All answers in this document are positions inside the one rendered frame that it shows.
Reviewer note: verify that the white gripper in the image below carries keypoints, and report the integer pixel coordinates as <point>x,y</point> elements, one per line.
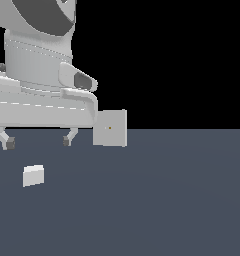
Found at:
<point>42,110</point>

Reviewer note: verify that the white charger block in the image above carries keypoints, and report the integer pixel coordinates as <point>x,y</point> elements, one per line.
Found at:
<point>33,175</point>

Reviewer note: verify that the grey square wall socket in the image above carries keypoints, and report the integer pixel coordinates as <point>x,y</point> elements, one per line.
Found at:
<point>110,128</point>

